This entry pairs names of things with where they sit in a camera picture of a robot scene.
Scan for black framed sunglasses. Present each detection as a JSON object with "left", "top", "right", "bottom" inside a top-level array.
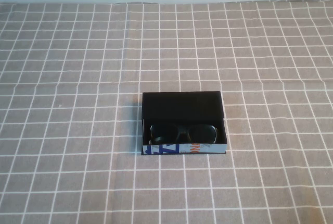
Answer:
[{"left": 149, "top": 123, "right": 219, "bottom": 144}]

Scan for black printed glasses case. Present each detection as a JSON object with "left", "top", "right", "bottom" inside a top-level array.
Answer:
[{"left": 140, "top": 91, "right": 229, "bottom": 157}]

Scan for grey white-checked tablecloth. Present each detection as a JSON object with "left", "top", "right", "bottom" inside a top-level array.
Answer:
[{"left": 0, "top": 0, "right": 333, "bottom": 224}]

